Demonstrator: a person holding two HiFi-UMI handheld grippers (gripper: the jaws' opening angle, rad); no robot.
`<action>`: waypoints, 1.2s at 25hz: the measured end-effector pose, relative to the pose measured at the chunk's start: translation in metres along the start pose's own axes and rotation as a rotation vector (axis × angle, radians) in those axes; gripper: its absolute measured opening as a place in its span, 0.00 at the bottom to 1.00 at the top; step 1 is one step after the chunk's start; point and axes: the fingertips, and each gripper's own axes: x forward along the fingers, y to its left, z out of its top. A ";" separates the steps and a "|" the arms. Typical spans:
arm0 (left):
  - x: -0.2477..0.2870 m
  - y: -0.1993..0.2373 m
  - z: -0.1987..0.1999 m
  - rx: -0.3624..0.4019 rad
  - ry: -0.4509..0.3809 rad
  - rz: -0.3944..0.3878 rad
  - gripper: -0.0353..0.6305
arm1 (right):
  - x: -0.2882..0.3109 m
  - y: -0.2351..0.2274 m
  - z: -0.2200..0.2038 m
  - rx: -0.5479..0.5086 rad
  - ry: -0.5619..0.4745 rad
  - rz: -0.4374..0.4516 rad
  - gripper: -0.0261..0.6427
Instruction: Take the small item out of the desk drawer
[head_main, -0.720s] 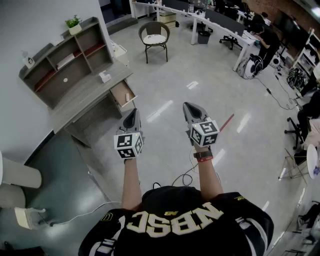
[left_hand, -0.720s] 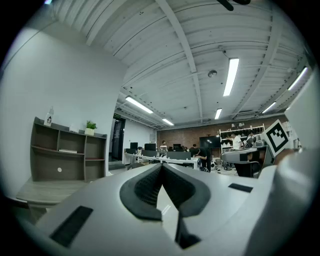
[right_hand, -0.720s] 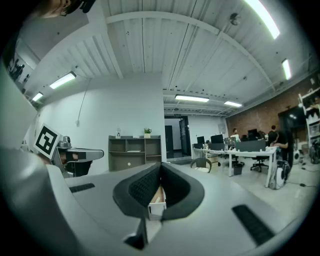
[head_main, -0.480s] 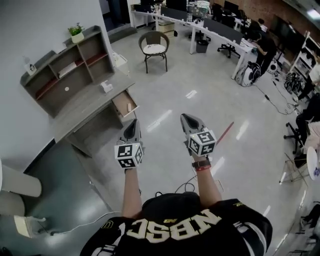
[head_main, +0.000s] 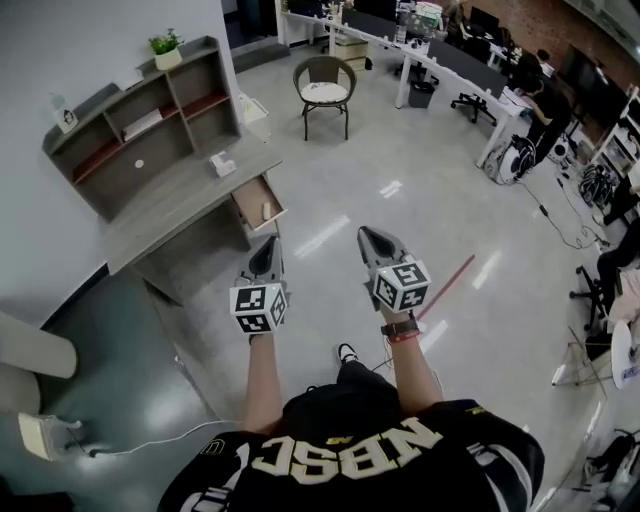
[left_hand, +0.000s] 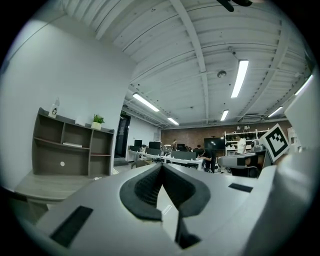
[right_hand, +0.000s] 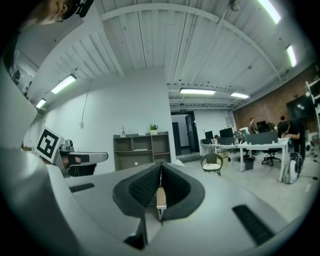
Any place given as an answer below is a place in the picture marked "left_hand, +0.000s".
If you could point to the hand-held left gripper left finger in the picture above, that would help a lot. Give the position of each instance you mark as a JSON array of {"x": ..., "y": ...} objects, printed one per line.
[{"x": 112, "y": 225}]

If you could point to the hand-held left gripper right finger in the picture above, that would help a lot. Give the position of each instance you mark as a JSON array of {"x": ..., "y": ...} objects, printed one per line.
[{"x": 225, "y": 212}]

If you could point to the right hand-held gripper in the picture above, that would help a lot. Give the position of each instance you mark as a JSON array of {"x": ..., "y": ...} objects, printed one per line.
[{"x": 275, "y": 142}]

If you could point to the white storage rack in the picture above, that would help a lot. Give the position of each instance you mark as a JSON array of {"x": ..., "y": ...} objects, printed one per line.
[{"x": 231, "y": 143}]

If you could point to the long ceiling light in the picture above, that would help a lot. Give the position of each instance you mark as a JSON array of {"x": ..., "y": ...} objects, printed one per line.
[
  {"x": 173, "y": 121},
  {"x": 275, "y": 111},
  {"x": 224, "y": 115},
  {"x": 303, "y": 85},
  {"x": 239, "y": 78},
  {"x": 146, "y": 102}
]

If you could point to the ceiling air conditioner unit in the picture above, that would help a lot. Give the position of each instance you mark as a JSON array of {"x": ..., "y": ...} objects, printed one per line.
[{"x": 252, "y": 118}]

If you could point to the dark desk divider panel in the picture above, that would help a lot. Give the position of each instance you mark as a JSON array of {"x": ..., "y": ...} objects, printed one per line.
[
  {"x": 153, "y": 151},
  {"x": 183, "y": 155}
]

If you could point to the long white office desk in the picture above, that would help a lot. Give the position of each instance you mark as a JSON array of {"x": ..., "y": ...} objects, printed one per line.
[{"x": 175, "y": 161}]

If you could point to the brown wicker chair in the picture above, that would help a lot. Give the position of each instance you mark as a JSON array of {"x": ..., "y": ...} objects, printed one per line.
[{"x": 140, "y": 164}]

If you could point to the grey wooden desk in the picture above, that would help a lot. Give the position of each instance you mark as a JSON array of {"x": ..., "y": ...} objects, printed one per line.
[{"x": 50, "y": 185}]

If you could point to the grey wooden shelf unit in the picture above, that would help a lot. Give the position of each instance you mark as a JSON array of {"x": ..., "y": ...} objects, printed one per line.
[{"x": 75, "y": 160}]

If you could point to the large black monitor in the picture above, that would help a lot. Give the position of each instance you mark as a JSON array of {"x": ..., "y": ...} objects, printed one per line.
[{"x": 154, "y": 145}]

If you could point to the black glass door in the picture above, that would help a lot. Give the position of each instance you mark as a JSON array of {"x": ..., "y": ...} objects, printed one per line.
[{"x": 121, "y": 140}]

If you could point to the small black monitor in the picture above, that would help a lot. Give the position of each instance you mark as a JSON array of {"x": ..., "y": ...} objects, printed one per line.
[{"x": 138, "y": 143}]

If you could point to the flat white book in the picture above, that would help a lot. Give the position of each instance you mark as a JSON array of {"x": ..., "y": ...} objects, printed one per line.
[{"x": 72, "y": 144}]

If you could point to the green plant in white pot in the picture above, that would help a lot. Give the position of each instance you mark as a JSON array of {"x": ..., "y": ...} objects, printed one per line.
[{"x": 97, "y": 122}]

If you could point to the black wall screen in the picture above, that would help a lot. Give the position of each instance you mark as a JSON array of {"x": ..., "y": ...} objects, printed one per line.
[{"x": 214, "y": 143}]

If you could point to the ceiling security camera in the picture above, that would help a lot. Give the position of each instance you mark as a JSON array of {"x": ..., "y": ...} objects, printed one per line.
[{"x": 232, "y": 51}]

